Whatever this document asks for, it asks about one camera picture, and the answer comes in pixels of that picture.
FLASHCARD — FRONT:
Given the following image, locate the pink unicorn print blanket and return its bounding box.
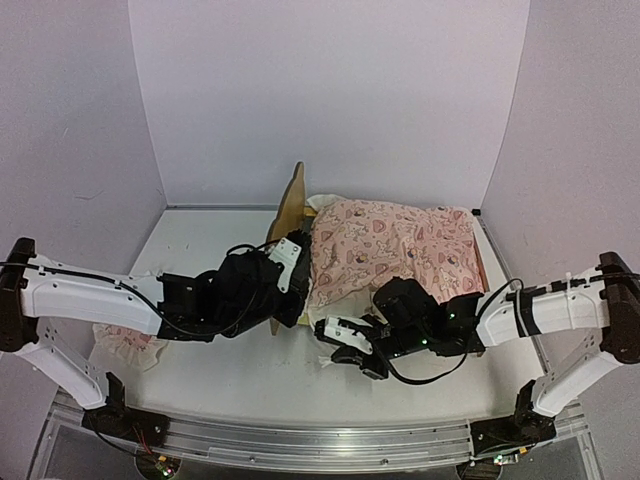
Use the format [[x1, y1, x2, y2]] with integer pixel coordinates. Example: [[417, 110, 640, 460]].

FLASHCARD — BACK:
[[302, 192, 489, 371]]

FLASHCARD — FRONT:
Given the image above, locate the wooden pet bed frame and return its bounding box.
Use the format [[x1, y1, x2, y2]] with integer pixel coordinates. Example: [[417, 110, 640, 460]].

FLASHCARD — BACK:
[[264, 160, 489, 359]]

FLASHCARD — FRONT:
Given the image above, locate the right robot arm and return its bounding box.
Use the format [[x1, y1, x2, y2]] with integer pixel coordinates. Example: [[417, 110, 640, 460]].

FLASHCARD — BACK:
[[314, 252, 639, 443]]

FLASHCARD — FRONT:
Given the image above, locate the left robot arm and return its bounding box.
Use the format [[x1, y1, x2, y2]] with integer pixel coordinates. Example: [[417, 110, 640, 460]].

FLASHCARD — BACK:
[[1, 230, 311, 437]]

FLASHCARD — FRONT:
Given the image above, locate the pink ruffled unicorn pillow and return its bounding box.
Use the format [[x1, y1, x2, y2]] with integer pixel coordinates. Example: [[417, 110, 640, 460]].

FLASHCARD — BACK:
[[91, 324, 168, 372]]

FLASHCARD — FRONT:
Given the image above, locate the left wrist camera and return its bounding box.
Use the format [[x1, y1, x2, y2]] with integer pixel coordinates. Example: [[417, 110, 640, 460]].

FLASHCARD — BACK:
[[211, 240, 281, 338]]

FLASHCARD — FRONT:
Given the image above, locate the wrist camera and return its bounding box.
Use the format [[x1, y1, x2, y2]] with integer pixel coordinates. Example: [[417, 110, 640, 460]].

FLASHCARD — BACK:
[[314, 316, 375, 354], [211, 240, 281, 338]]

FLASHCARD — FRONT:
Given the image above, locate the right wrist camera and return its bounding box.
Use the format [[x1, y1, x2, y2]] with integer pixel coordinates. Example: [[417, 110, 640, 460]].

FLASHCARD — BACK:
[[314, 316, 375, 354]]

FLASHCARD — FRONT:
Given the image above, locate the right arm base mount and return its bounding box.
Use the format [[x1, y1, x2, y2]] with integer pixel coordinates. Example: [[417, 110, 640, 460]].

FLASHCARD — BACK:
[[470, 416, 556, 458]]

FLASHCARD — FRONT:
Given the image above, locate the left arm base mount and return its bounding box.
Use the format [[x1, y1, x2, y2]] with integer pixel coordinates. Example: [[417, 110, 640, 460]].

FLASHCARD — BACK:
[[82, 406, 170, 447]]

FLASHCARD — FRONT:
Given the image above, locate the aluminium front rail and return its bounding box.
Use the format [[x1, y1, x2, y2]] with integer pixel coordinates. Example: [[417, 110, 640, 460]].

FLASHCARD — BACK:
[[27, 392, 603, 479]]

